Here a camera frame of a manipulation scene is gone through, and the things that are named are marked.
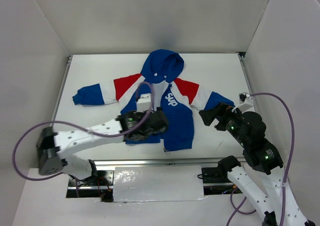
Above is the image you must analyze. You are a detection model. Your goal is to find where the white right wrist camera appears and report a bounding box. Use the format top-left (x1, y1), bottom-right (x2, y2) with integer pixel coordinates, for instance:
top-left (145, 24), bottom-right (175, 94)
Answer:
top-left (231, 92), bottom-right (254, 113)

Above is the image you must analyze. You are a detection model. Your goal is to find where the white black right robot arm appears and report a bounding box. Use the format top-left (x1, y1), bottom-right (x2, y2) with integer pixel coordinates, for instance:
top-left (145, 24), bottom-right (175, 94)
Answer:
top-left (199, 103), bottom-right (314, 225)

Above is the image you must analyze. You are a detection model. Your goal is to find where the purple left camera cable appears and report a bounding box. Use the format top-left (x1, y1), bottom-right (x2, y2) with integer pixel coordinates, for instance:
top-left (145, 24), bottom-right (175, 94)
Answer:
top-left (11, 82), bottom-right (156, 182)

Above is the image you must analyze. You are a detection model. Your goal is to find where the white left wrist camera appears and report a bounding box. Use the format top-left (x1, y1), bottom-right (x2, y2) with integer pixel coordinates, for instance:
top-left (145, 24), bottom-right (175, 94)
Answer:
top-left (136, 93), bottom-right (153, 112)

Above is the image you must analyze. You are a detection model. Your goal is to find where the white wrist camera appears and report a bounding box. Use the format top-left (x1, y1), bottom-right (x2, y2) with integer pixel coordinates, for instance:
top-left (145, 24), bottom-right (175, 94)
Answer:
top-left (231, 92), bottom-right (254, 113)
top-left (136, 93), bottom-right (153, 112)

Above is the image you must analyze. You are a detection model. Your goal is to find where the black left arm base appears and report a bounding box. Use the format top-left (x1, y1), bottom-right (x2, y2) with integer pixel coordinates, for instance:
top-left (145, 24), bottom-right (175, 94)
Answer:
top-left (66, 169), bottom-right (115, 202)

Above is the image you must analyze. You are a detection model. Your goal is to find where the white foam board front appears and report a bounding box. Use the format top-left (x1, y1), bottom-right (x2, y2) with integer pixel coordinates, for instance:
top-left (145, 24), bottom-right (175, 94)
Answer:
top-left (113, 165), bottom-right (205, 202)

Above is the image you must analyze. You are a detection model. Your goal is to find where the blue white red hooded jacket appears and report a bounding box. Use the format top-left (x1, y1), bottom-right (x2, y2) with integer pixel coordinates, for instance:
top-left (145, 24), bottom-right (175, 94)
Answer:
top-left (72, 49), bottom-right (234, 151)

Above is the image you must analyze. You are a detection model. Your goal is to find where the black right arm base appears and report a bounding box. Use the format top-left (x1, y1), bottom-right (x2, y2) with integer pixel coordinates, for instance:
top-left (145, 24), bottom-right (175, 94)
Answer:
top-left (197, 167), bottom-right (235, 195)

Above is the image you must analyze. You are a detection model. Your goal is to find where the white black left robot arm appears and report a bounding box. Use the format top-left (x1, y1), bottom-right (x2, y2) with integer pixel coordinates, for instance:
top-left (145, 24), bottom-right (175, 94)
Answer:
top-left (36, 108), bottom-right (169, 185)

